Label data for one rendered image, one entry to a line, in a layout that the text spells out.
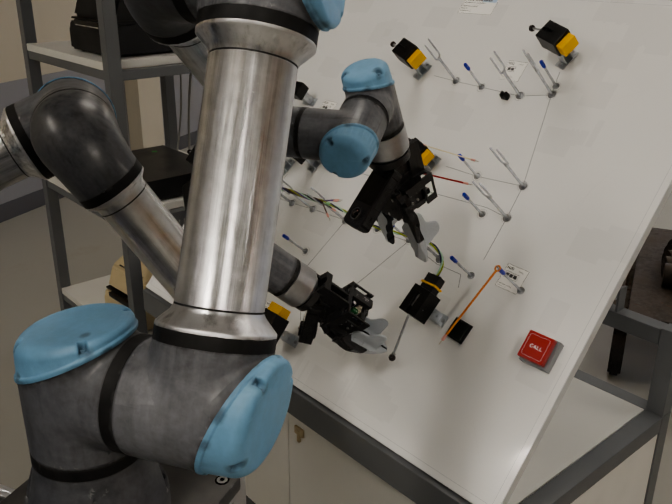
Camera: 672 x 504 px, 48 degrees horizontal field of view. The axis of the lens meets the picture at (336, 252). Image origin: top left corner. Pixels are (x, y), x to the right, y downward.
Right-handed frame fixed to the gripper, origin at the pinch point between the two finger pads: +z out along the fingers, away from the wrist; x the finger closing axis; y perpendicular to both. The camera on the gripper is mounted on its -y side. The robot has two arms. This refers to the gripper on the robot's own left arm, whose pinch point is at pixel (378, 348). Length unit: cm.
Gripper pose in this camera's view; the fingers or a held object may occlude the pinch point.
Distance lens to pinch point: 142.0
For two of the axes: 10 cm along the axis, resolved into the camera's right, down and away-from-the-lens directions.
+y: 6.6, -4.4, -6.0
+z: 7.4, 5.3, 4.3
